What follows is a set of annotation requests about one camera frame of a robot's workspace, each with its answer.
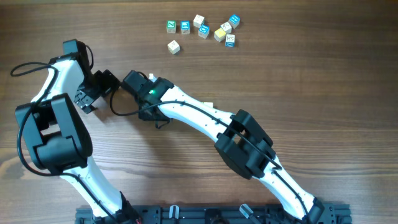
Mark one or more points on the green letter N block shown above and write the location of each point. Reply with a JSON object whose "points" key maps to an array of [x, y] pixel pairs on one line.
{"points": [[171, 26]]}

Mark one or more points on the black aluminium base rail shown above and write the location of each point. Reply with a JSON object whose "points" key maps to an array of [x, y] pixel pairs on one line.
{"points": [[333, 214]]}

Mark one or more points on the white picture wooden block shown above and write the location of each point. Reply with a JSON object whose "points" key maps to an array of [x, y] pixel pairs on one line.
{"points": [[226, 27]]}

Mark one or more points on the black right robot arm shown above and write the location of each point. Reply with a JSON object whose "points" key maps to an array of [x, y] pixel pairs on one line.
{"points": [[239, 139]]}

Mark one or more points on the blue letter D block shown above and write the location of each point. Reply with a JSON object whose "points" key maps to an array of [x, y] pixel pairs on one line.
{"points": [[203, 31]]}

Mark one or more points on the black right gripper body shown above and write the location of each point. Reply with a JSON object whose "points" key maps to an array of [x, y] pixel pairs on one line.
{"points": [[143, 115]]}

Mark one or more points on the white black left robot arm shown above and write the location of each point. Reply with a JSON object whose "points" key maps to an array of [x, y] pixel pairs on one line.
{"points": [[52, 140]]}

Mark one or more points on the white top blue-side block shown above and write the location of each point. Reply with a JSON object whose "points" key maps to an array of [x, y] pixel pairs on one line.
{"points": [[230, 40]]}

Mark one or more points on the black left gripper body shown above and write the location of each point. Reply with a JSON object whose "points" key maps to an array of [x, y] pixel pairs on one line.
{"points": [[96, 86]]}

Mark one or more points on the blue top wooden block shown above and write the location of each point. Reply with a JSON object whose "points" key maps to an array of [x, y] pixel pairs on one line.
{"points": [[185, 27]]}

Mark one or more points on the blue top tilted block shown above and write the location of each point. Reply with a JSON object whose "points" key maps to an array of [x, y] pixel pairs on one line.
{"points": [[234, 21]]}

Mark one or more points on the plain top wooden block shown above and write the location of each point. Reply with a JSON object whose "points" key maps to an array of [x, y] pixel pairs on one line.
{"points": [[198, 21]]}

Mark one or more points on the cream green-side wooden block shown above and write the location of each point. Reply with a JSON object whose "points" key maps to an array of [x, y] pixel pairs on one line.
{"points": [[173, 47]]}

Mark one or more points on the yellow top wooden block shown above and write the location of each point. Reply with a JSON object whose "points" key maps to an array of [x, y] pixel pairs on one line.
{"points": [[219, 35]]}

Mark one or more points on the small white red-drawing block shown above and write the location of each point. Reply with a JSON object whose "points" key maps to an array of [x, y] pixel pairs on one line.
{"points": [[210, 104]]}

